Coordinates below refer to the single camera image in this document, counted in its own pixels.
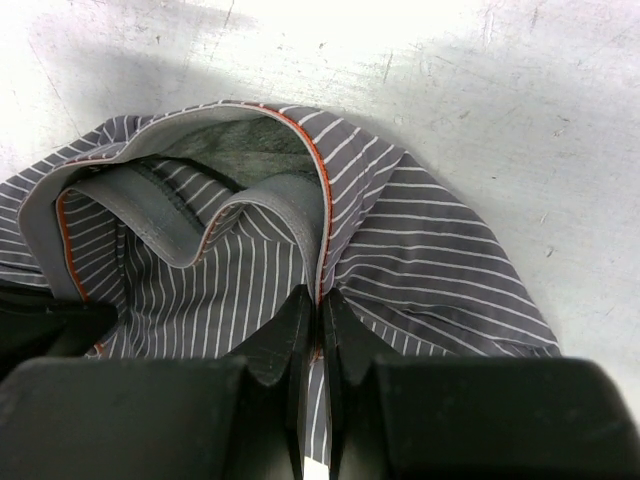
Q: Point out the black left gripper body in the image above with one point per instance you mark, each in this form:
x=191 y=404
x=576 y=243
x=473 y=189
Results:
x=35 y=324

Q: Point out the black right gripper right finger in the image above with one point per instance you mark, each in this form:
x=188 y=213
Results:
x=365 y=395

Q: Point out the grey striped underwear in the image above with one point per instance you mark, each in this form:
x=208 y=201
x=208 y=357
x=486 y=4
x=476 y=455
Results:
x=196 y=225

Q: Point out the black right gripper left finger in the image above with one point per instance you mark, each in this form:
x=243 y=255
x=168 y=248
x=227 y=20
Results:
x=268 y=424

